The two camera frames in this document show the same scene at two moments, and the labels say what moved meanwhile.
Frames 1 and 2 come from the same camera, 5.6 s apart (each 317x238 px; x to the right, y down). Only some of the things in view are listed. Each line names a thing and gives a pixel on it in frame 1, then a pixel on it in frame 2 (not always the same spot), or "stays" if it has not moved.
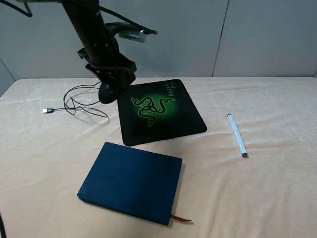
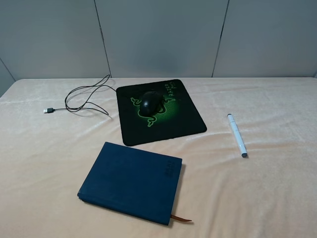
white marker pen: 237,136 stays
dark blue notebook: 139,182 stays
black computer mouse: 107,93 -> 151,103
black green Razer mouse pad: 156,111 stays
